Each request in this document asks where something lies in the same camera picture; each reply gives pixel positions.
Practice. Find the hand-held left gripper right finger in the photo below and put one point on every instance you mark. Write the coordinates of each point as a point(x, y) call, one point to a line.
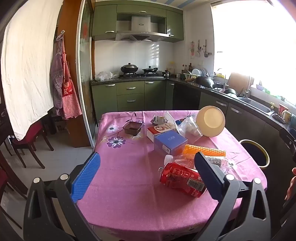
point(208, 178)

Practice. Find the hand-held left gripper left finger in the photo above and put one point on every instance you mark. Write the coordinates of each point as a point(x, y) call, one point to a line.
point(85, 178)

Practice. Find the red soda can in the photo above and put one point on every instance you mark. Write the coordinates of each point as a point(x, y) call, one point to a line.
point(178, 176)

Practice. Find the orange bumpy plastic roll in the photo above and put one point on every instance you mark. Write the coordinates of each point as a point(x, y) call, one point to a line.
point(196, 149)

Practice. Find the clear plastic bottle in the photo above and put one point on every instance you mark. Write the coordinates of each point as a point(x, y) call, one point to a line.
point(178, 160)

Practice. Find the black bin with yellow rim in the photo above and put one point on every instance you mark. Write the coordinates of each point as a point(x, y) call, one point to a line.
point(253, 153)

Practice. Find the blue cardboard box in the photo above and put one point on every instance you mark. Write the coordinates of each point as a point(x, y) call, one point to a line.
point(170, 141)

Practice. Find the clear plastic bag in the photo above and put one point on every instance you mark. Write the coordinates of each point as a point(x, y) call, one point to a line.
point(188, 127)

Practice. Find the beige paper bowl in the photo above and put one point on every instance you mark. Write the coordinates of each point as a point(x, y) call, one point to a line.
point(210, 121)

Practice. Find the blue and red snack wrapper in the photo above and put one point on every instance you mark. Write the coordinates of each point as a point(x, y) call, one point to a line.
point(180, 121)

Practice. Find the brown plastic tray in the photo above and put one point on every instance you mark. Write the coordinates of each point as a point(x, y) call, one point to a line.
point(132, 128)

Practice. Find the red and white milk carton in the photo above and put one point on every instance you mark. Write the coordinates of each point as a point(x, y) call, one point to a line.
point(157, 131)

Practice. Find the blue and white pouch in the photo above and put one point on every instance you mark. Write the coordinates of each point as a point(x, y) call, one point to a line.
point(159, 120)

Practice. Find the person's right hand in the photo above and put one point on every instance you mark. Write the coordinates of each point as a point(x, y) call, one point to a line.
point(291, 185)

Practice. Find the teal cup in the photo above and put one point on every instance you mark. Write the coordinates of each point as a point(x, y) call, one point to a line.
point(293, 121)

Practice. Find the dark patterned rag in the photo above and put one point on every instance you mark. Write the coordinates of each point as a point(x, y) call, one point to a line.
point(278, 117)

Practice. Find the yellow mug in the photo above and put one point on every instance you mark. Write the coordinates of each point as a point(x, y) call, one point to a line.
point(286, 114)

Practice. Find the red cup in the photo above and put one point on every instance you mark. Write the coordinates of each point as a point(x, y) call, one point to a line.
point(281, 108)

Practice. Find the yellow pump soap bottle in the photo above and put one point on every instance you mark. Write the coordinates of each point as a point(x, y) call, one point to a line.
point(272, 107)

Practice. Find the steel kitchen sink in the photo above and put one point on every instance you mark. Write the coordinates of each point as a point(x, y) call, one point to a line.
point(256, 105)

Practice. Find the dark green base cabinet row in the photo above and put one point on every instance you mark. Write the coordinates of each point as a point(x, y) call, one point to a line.
point(242, 122)

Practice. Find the green plastic bowl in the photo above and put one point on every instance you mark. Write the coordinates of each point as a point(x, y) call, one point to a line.
point(270, 91)

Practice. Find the purple bowl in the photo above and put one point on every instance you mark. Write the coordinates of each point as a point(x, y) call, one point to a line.
point(260, 87)

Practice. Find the steel faucet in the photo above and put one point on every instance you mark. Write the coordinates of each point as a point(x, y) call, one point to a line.
point(248, 88)

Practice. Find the black kitchen countertop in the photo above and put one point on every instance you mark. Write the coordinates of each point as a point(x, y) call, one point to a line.
point(233, 97)

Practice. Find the red cushioned wooden chair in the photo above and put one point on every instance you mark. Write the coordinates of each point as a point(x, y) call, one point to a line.
point(30, 134)

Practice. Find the black pot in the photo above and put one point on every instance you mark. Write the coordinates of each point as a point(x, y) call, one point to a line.
point(230, 92)

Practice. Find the brown cutting board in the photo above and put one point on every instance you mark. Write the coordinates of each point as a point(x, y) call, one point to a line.
point(238, 82)

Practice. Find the red checked apron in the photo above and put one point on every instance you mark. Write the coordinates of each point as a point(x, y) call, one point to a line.
point(69, 97)

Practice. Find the yellow kettle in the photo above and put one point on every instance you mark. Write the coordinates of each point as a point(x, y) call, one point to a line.
point(220, 75)

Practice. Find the green base cabinet with drawers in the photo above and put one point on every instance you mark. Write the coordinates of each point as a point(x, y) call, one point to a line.
point(129, 95)

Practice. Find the large black wok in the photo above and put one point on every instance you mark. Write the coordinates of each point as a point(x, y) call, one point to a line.
point(204, 82)

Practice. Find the sliding glass door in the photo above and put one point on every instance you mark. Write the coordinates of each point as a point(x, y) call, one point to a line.
point(86, 81)

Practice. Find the kitchen window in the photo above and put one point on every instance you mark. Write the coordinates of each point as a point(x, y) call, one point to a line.
point(254, 41)

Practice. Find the purple checked apron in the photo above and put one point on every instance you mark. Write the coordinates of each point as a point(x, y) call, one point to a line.
point(55, 78)

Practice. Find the crumpled clear plastic bags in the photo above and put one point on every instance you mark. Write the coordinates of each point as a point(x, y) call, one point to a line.
point(105, 76)

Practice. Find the dish rack with dishes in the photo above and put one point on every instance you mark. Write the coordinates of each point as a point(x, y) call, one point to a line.
point(196, 73)

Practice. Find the small steel pot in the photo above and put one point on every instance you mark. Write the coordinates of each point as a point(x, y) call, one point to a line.
point(166, 74)

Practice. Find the group of condiment bottles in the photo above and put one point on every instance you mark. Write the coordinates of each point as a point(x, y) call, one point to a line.
point(186, 67)

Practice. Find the black wok with lid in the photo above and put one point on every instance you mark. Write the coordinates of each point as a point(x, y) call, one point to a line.
point(129, 68)

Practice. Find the white hanging sheet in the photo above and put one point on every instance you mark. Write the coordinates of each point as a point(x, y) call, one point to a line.
point(27, 69)

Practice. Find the black frying pan with lid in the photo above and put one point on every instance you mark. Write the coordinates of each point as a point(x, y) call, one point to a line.
point(149, 69)

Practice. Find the green upper kitchen cabinets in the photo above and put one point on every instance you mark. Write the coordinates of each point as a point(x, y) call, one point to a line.
point(104, 20)

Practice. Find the steel range hood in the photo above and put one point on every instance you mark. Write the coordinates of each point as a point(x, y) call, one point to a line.
point(141, 27)

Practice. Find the wall utensil rack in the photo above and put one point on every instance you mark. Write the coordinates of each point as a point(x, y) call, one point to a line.
point(204, 49)

